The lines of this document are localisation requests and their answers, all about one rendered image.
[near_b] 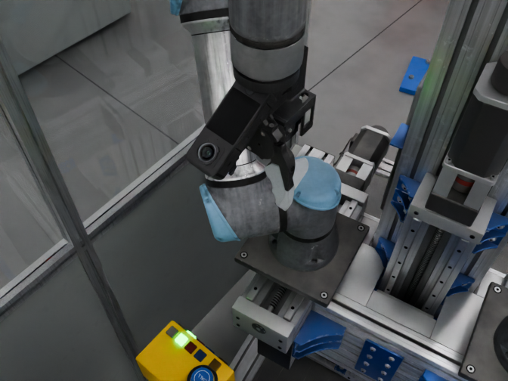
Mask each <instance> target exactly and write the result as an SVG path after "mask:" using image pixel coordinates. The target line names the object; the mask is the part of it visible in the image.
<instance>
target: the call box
mask: <svg viewBox="0 0 508 381"><path fill-rule="evenodd" d="M171 326H173V327H174V328H176V329H177V330H178V333H177V334H176V335H175V336H174V337H173V338H171V337H170V336H169V335H167V334H166V331H167V330H168V329H169V328H170V327H171ZM181 333H182V334H183V335H184V336H186V337H187V341H186V343H185V344H183V346H180V345H179V344H178V343H177V342H176V341H175V339H176V338H177V337H178V336H179V335H180V334H181ZM190 341H191V342H192V343H194V344H195V345H196V346H197V348H196V349H195V351H194V352H193V353H192V354H190V353H189V352H187V351H186V350H185V349H184V347H185V346H186V345H187V344H188V343H189V342H190ZM199 349H201V350H202V351H203V352H205V353H206V354H207V356H206V357H205V358H204V359H203V360H202V361H201V362H199V361H198V360H197V359H196V358H195V357H194V355H195V354H196V352H197V351H198V350H199ZM214 358H215V359H216V360H217V361H219V362H220V363H221V366H220V368H219V369H218V370H217V371H216V372H215V371H214V370H212V369H211V368H210V367H209V364H210V363H211V362H212V360H213V359H214ZM135 360H136V361H137V363H138V366H139V367H140V370H141V372H142V374H143V376H144V377H145V378H146V379H148V380H149V381H191V375H192V373H193V372H194V371H195V370H196V369H198V368H201V367H205V368H207V369H209V370H210V371H211V372H212V375H213V376H214V377H213V379H214V380H213V381H235V376H234V371H233V370H232V369H231V368H230V367H229V366H228V365H227V364H225V363H224V362H223V361H222V360H220V359H219V358H218V357H217V356H215V355H214V354H213V353H212V352H211V351H210V350H208V349H207V348H206V347H205V346H204V345H202V344H201V343H200V342H199V341H197V340H196V339H195V338H194V337H192V335H190V334H189V333H188V332H187V331H186V330H184V329H183V328H182V327H181V326H179V325H178V324H177V323H176V322H174V321H171V322H170V323H169V324H168V325H167V326H166V327H165V328H164V329H163V330H162V331H161V332H160V333H159V334H158V335H157V336H156V337H155V338H154V339H153V340H152V342H151V343H150V344H149V345H148V346H147V347H146V348H145V349H144V350H143V351H142V352H141V353H140V354H139V355H138V356H137V357H136V359H135Z"/></svg>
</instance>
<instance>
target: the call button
mask: <svg viewBox="0 0 508 381"><path fill-rule="evenodd" d="M213 377H214V376H213V375H212V372H211V371H210V370H209V369H207V368H205V367H201V368H198V369H196V370H195V371H194V372H193V373H192V375H191V379H190V381H213V380H214V379H213Z"/></svg>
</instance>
